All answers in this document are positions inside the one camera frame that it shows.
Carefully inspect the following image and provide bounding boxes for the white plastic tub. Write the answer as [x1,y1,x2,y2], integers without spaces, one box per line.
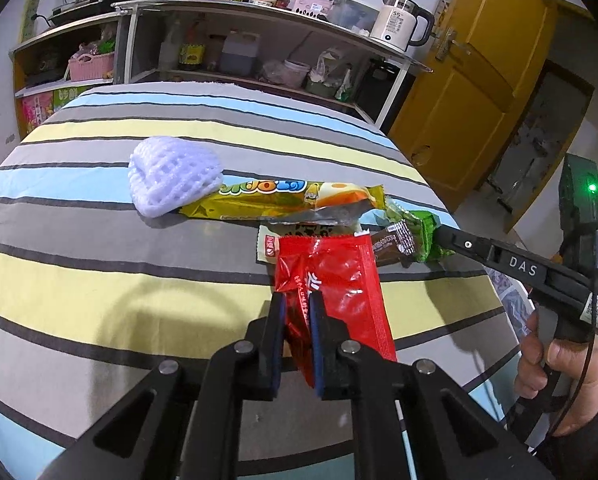
[283,59,311,88]

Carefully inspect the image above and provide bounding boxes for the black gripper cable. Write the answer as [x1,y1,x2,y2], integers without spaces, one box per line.
[549,230,598,436]

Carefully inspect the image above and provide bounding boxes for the clear plastic bottle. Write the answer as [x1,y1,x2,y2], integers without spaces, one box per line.
[158,22,182,72]

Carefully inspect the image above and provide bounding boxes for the yellow label bottle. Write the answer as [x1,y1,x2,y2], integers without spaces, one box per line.
[179,20,207,72]

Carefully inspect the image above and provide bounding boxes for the green snack box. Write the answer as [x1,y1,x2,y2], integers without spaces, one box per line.
[53,86,87,113]

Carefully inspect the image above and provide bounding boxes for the long yellow snack wrapper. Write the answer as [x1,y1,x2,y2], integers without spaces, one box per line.
[179,179,386,226]

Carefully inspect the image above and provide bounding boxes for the clothes drying rack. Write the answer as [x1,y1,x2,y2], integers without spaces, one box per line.
[494,105,570,201]

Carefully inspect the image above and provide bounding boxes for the pink snack box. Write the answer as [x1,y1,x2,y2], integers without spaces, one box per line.
[21,95,54,133]

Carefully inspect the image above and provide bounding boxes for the wooden door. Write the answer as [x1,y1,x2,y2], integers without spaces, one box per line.
[386,0,560,213]

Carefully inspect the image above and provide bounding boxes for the white metal shelf unit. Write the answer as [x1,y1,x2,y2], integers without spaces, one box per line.
[111,0,435,126]

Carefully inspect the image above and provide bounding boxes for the brown snack wrapper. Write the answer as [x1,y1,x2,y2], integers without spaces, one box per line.
[369,220,417,268]

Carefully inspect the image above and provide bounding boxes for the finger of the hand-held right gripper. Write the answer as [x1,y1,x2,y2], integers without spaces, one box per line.
[434,224,501,265]

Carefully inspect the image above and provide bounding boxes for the person's right hand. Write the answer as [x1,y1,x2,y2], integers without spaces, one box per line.
[516,310,598,438]

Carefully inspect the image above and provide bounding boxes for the red snack wrapper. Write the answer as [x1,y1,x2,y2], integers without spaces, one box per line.
[274,232,399,388]

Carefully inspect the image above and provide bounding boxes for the wooden shelf unit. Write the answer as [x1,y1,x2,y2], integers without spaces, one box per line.
[9,12,124,141]

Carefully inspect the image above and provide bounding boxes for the cream snack wrapper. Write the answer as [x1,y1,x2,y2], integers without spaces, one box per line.
[256,222,370,265]

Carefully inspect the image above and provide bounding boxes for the crumpled plastic bags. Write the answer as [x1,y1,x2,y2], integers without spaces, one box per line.
[306,47,355,101]

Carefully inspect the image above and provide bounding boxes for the brass door handle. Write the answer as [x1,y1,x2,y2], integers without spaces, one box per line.
[435,27,472,63]

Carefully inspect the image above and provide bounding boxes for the clear plastic container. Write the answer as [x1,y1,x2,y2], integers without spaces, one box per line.
[329,0,380,31]

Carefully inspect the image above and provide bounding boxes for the yellow power strip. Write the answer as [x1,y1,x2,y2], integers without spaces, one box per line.
[23,0,40,43]

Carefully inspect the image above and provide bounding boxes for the person's right forearm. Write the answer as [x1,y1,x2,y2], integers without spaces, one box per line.
[544,390,598,480]

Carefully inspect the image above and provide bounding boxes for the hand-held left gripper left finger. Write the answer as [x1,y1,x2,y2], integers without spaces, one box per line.
[44,292,287,480]

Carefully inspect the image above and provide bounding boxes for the black induction cooker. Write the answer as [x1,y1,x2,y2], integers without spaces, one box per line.
[49,0,130,26]

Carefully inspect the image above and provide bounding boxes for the pink woven basket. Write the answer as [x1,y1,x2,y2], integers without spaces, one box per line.
[68,51,116,82]

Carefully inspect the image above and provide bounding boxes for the striped tablecloth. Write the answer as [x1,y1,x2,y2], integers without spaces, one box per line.
[0,82,525,480]

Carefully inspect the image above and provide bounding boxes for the white foam fruit net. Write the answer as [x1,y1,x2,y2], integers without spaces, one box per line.
[128,136,225,219]

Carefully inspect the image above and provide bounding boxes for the dark liquid plastic jug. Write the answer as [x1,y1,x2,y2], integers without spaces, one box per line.
[219,30,261,76]

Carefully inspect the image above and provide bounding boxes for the green snack wrapper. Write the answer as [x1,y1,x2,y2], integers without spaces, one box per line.
[384,200,455,263]

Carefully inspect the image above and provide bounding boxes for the clear patterned bin liner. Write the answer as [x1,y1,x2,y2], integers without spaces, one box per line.
[484,265,535,341]

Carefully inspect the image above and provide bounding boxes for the pink utensil box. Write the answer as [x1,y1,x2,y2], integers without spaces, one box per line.
[291,0,332,18]

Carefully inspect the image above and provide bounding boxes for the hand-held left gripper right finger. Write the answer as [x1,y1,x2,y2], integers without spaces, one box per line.
[309,291,555,480]

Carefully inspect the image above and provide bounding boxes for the white electric kettle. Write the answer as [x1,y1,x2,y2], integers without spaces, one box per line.
[369,0,436,52]

